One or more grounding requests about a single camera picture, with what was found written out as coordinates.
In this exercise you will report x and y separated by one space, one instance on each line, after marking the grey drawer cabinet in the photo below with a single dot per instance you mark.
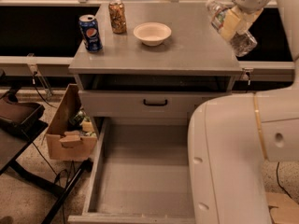
193 59

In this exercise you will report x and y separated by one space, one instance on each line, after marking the open grey bottom drawer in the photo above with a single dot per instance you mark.
140 175

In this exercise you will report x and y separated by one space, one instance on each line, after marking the cardboard piece on floor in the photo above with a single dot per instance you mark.
282 208

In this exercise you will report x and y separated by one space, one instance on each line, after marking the clear plastic water bottle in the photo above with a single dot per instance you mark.
240 44

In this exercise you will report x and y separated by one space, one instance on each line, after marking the closed grey drawer black handle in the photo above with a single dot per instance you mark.
143 104

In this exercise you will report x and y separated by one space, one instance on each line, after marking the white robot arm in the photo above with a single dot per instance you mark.
230 137

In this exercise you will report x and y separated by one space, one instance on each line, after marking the blue pepsi can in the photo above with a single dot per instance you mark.
89 28

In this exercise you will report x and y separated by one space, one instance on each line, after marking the black desk with stand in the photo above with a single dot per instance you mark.
14 141

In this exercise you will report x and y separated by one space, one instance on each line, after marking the gold patterned can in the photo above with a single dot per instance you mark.
117 16

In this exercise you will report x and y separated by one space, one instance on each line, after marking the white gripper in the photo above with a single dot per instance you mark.
233 18

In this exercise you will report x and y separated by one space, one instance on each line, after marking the cardboard box with items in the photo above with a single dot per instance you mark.
64 141

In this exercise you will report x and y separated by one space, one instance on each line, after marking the white paper bowl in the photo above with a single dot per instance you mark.
152 33

